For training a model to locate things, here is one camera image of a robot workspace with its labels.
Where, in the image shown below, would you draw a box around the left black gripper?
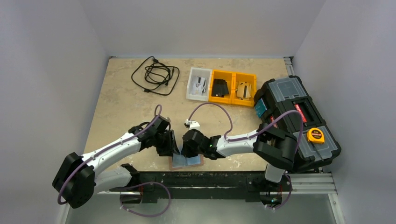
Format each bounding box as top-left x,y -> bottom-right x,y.
153,129 -> 179,156

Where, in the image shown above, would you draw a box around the pink leather card holder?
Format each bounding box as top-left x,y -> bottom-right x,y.
169,154 -> 204,170

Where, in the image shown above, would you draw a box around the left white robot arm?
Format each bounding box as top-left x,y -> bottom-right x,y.
52,115 -> 177,209

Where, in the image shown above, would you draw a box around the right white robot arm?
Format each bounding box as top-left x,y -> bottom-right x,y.
180,123 -> 300,190

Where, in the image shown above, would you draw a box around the white cards stack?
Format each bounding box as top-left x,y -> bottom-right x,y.
190,76 -> 207,96

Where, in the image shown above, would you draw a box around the yellow bin with black cards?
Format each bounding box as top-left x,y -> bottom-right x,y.
208,70 -> 235,105

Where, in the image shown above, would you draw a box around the black cards stack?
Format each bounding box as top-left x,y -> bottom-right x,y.
211,79 -> 229,98

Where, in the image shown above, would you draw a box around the tan cards stack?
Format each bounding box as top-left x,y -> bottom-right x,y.
236,82 -> 252,100

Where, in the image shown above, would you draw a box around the yellow bin with tan cards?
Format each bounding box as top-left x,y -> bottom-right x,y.
231,72 -> 256,107

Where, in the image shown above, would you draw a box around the white plastic bin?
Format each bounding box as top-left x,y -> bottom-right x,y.
186,67 -> 212,102

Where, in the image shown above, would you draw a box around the blue packet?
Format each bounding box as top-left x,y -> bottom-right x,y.
254,98 -> 267,118

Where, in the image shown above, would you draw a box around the black plastic toolbox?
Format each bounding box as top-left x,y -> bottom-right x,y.
254,76 -> 341,173

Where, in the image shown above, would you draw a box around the yellow tape measure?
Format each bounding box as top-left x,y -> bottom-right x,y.
307,127 -> 325,144

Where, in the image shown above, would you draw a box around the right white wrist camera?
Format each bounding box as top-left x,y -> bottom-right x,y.
184,119 -> 200,131

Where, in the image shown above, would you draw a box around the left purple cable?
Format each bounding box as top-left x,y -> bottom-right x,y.
57,104 -> 163,205

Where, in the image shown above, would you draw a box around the purple cable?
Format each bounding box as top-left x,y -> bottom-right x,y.
57,104 -> 163,205
185,102 -> 304,154

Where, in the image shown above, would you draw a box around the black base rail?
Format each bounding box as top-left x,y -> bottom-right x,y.
111,171 -> 293,205

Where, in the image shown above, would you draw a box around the black coiled cable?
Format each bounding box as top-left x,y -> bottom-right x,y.
131,56 -> 180,97

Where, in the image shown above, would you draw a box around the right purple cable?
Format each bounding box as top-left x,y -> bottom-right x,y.
185,102 -> 304,154

